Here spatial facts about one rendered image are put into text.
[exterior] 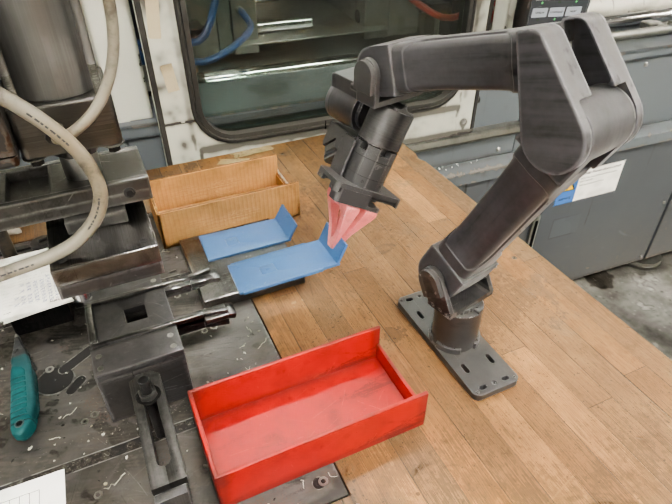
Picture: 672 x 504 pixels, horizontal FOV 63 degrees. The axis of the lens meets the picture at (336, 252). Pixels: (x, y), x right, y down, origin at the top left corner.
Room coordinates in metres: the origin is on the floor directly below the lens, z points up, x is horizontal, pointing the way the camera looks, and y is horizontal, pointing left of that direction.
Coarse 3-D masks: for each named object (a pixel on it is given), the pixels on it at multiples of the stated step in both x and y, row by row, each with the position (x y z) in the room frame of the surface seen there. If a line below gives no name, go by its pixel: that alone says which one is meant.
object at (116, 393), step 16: (128, 320) 0.51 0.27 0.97; (144, 368) 0.42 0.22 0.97; (160, 368) 0.43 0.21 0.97; (176, 368) 0.44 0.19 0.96; (112, 384) 0.40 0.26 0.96; (128, 384) 0.41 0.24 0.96; (176, 384) 0.43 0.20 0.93; (192, 384) 0.44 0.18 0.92; (112, 400) 0.40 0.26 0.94; (128, 400) 0.41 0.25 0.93; (176, 400) 0.43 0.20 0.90; (112, 416) 0.40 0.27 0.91; (128, 416) 0.41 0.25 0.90
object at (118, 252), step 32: (64, 160) 0.49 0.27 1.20; (96, 160) 0.51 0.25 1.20; (128, 160) 0.54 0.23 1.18; (0, 192) 0.47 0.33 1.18; (32, 192) 0.49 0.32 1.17; (64, 192) 0.47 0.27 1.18; (128, 192) 0.49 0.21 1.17; (0, 224) 0.44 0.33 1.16; (32, 224) 0.45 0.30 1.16; (64, 224) 0.47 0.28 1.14; (128, 224) 0.47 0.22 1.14; (96, 256) 0.42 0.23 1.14; (128, 256) 0.42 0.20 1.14; (160, 256) 0.44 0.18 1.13; (64, 288) 0.40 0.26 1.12; (96, 288) 0.41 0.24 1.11
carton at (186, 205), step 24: (216, 168) 0.91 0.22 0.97; (240, 168) 0.92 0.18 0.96; (264, 168) 0.94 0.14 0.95; (168, 192) 0.87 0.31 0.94; (192, 192) 0.88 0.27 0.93; (216, 192) 0.90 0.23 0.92; (240, 192) 0.92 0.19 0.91; (264, 192) 0.82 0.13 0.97; (288, 192) 0.84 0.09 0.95; (168, 216) 0.75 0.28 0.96; (192, 216) 0.77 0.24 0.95; (216, 216) 0.79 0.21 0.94; (240, 216) 0.80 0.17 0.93; (264, 216) 0.82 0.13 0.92; (168, 240) 0.75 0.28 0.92
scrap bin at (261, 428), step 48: (240, 384) 0.42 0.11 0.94; (288, 384) 0.45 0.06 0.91; (336, 384) 0.45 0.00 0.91; (384, 384) 0.45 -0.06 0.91; (240, 432) 0.38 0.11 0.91; (288, 432) 0.38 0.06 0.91; (336, 432) 0.35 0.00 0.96; (384, 432) 0.37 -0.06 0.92; (240, 480) 0.30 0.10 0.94; (288, 480) 0.32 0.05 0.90
